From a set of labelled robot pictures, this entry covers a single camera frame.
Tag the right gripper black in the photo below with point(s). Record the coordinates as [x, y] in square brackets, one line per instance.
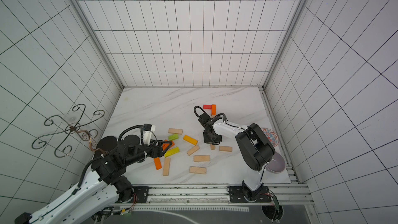
[211, 135]

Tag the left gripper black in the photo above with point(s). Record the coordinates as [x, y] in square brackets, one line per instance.
[160, 153]

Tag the orange block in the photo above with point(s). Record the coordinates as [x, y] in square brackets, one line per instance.
[213, 110]
[167, 144]
[158, 164]

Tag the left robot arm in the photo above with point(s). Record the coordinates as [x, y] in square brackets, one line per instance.
[102, 182]

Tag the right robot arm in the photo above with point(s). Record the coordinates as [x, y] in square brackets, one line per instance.
[255, 148]

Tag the lime green block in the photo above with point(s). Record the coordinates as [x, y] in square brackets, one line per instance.
[173, 137]

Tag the natural wood block far right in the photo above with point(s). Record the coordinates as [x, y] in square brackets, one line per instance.
[225, 148]

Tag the amber yellow block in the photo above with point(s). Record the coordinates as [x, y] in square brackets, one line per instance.
[190, 140]

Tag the natural wood block upright lower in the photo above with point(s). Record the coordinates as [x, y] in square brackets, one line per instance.
[166, 169]

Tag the natural wood block lower middle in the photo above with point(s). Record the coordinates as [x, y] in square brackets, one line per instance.
[201, 158]

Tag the natural wood block top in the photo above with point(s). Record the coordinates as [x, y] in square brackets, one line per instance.
[175, 131]

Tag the natural wood block bottom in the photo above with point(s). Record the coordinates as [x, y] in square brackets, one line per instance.
[198, 170]

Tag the black round plate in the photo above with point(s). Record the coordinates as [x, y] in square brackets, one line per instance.
[107, 147]

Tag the patterned red blue plate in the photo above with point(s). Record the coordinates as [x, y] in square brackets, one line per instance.
[272, 136]

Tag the purple bowl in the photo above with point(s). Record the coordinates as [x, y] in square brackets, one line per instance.
[277, 164]

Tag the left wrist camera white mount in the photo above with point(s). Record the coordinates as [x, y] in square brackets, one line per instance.
[148, 130]

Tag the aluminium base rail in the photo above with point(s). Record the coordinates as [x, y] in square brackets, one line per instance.
[219, 194]

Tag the metal scroll wall ornament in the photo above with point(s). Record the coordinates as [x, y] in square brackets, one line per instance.
[69, 128]

